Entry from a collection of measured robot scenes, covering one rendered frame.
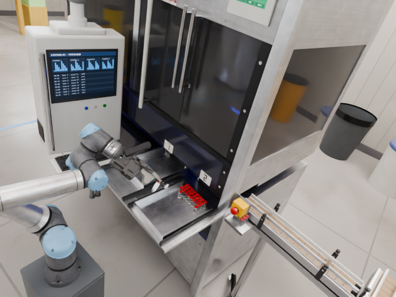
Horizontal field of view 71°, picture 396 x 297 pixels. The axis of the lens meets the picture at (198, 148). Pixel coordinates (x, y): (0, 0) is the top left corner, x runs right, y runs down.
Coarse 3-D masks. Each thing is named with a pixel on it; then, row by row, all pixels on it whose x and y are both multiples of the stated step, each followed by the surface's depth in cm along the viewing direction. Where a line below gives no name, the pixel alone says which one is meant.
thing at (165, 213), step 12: (156, 192) 155; (168, 192) 161; (144, 204) 150; (156, 204) 152; (168, 204) 153; (180, 204) 155; (144, 216) 141; (156, 216) 145; (168, 216) 147; (180, 216) 148; (192, 216) 150; (156, 228) 135; (168, 228) 140; (180, 228) 140
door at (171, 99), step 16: (144, 0) 156; (160, 0) 147; (144, 16) 160; (160, 16) 150; (176, 16) 141; (144, 32) 164; (160, 32) 154; (176, 32) 144; (160, 48) 157; (176, 48) 148; (192, 48) 140; (160, 64) 161; (160, 80) 165; (176, 80) 154; (144, 96) 182; (160, 96) 169; (176, 96) 158; (176, 112) 162
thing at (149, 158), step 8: (152, 152) 187; (160, 152) 192; (144, 160) 181; (152, 160) 183; (160, 160) 184; (168, 160) 186; (152, 168) 176; (160, 168) 178; (168, 168) 179; (176, 168) 181; (136, 176) 167; (160, 176) 171; (168, 176) 169
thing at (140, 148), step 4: (140, 144) 114; (144, 144) 115; (148, 144) 115; (128, 148) 112; (132, 148) 113; (136, 148) 113; (140, 148) 114; (144, 148) 115; (148, 148) 117; (124, 152) 111; (128, 152) 112; (132, 152) 112; (136, 152) 113; (128, 156) 114
